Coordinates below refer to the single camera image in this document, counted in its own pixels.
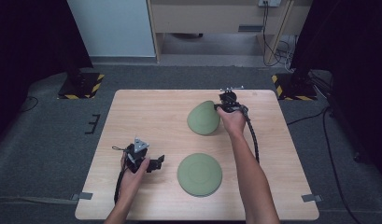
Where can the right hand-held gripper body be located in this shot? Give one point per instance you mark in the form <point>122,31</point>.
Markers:
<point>231,102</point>

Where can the white partition panel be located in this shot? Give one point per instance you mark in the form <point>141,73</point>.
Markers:
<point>114,28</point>

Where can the white power strip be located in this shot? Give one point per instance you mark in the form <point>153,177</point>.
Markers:
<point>269,2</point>

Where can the person's right hand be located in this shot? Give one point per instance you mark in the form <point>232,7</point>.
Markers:
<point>233,122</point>

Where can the black stand base striped edge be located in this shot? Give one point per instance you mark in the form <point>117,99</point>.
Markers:
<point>81,85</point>
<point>293,87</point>

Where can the beige wooden desk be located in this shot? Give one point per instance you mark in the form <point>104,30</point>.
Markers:
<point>210,18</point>

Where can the green plate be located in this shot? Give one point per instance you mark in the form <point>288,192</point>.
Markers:
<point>199,174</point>
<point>204,118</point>

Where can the grey tape piece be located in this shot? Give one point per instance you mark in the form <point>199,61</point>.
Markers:
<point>311,198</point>
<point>82,196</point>

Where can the person's left hand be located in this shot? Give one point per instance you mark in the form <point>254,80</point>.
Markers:
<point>134,179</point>

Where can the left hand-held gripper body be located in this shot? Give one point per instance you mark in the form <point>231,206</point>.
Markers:
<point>136,154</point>

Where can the black curtain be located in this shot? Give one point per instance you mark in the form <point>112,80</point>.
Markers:
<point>33,40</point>
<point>350,46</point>

